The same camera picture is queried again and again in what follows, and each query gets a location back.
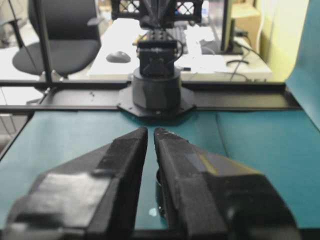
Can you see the blue-green backdrop sheet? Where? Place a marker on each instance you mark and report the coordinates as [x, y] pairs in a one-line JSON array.
[[307, 62]]

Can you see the brown cardboard box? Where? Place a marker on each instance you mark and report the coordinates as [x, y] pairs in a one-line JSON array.
[[246, 21]]

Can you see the white office desk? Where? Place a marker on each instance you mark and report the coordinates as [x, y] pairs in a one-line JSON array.
[[115, 67]]

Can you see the blue-green table cloth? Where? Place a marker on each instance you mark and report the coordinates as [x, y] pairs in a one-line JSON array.
[[250, 140]]

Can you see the black computer monitor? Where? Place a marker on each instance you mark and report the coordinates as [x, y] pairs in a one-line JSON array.
[[227, 27]]

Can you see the black metal frame rail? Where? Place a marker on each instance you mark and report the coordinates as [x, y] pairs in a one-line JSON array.
[[225, 96]]

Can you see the black office chair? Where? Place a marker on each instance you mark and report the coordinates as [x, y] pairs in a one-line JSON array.
[[67, 37]]

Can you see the black vertical frame post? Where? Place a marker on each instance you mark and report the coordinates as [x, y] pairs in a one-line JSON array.
[[45, 40]]

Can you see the black lattice crate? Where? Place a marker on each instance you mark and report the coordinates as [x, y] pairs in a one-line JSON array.
[[125, 10]]

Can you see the dark computer mouse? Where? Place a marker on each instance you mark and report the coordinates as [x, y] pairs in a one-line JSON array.
[[118, 56]]

